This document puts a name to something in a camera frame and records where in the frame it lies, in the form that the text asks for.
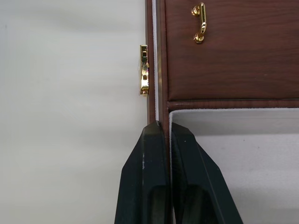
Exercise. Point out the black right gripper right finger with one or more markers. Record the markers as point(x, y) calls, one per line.
point(198, 182)

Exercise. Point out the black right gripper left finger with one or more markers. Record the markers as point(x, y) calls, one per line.
point(140, 177)

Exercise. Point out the brown wood-grain jewelry box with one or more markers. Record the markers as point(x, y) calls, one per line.
point(233, 58)

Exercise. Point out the gold box clasp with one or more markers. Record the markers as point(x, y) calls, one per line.
point(144, 70)

